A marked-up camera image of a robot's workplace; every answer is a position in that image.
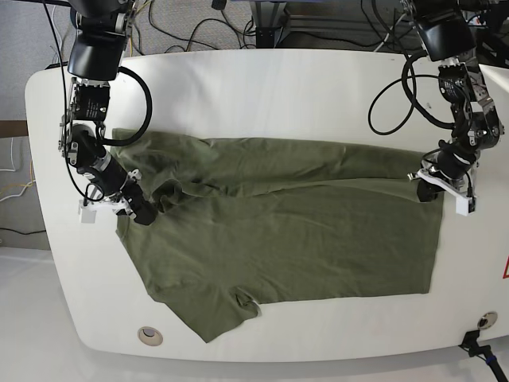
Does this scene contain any table grommet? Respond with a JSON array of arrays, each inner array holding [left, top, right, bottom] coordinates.
[[138, 326, 163, 347], [477, 311, 498, 330]]

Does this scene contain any black clamp with cable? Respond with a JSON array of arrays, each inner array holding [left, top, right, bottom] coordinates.
[[459, 330, 508, 382]]

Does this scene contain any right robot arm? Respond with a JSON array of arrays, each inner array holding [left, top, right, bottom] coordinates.
[[58, 1, 157, 226]]

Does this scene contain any white floor cable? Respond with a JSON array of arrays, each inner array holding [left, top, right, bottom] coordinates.
[[50, 15, 65, 60]]

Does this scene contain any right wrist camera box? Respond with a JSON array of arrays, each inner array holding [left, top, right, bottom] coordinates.
[[78, 200, 96, 224]]

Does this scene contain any red warning sticker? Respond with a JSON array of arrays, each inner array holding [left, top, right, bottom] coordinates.
[[503, 257, 509, 279]]

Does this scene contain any black bar at table edge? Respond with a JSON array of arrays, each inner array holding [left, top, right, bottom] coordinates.
[[44, 61, 68, 70]]

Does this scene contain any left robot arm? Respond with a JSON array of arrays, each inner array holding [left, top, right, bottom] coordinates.
[[402, 1, 504, 205]]

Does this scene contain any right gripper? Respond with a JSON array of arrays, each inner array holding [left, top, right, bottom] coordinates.
[[77, 153, 157, 226]]

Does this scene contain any aluminium frame leg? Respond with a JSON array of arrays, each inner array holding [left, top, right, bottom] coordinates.
[[249, 1, 288, 49]]

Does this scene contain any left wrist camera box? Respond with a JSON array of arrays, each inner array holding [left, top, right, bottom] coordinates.
[[456, 195, 476, 216]]

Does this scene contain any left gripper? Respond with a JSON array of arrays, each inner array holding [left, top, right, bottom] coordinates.
[[409, 149, 480, 202]]

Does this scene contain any right table grommet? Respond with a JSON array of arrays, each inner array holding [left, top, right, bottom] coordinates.
[[477, 311, 498, 330]]

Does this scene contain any yellow floor cable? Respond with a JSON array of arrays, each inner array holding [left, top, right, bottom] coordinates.
[[127, 0, 154, 57]]

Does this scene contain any olive green T-shirt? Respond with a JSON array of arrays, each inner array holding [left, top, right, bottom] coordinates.
[[111, 131, 444, 342]]

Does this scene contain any left table grommet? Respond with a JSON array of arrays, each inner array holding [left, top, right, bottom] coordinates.
[[138, 326, 163, 347]]

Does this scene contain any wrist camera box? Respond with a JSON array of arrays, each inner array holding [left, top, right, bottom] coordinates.
[[456, 195, 476, 216], [78, 200, 96, 224]]

